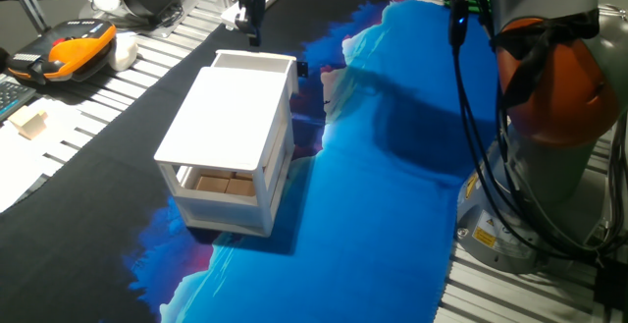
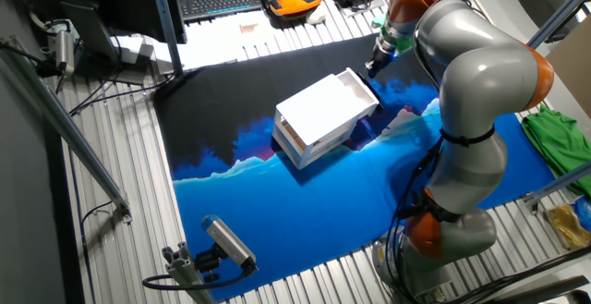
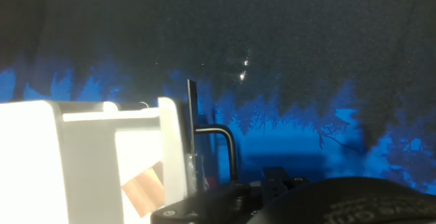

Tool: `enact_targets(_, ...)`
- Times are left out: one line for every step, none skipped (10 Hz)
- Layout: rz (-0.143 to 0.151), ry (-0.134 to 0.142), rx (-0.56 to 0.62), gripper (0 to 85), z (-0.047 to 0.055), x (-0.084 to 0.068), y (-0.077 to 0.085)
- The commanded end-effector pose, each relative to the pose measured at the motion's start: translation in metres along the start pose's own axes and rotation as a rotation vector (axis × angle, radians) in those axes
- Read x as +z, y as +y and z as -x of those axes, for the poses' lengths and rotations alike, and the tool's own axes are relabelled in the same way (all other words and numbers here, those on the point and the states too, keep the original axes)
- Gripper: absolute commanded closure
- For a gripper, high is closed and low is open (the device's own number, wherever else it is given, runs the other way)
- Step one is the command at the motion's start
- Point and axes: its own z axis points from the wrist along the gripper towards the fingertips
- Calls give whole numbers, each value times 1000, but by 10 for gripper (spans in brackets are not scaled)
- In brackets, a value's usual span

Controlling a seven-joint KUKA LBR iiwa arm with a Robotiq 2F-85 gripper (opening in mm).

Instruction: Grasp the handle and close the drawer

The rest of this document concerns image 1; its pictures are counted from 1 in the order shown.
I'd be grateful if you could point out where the white drawer cabinet frame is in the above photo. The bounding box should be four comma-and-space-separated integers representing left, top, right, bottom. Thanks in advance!
153, 66, 296, 239

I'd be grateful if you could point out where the orange black teach pendant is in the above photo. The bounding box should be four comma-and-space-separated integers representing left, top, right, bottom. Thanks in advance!
6, 18, 119, 85

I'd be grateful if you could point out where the white lumpy object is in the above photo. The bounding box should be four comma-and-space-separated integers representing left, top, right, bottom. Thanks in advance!
107, 31, 140, 73

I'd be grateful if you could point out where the black computer keyboard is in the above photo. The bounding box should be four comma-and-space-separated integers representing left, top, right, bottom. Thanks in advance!
0, 74, 38, 124

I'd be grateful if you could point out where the grey reel base plate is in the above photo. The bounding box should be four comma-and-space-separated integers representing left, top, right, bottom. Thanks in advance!
78, 0, 200, 39

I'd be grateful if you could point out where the pale wooden block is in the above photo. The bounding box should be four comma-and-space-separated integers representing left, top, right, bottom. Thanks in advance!
8, 105, 49, 141

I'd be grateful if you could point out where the black cable connector box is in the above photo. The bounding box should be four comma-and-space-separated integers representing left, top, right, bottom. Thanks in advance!
592, 257, 628, 314

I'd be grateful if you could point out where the aluminium profile bar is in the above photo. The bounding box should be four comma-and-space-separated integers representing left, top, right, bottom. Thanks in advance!
1, 0, 51, 35

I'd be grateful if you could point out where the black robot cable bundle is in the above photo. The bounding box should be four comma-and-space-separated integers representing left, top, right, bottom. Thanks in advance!
446, 0, 628, 268

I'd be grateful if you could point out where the blue black printed cloth mat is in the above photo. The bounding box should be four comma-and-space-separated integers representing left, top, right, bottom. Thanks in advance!
0, 0, 501, 323

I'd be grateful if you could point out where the white power strip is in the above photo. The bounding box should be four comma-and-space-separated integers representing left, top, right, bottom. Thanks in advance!
220, 0, 283, 32

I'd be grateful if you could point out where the black strap tie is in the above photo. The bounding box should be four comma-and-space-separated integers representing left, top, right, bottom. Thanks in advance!
490, 8, 601, 111

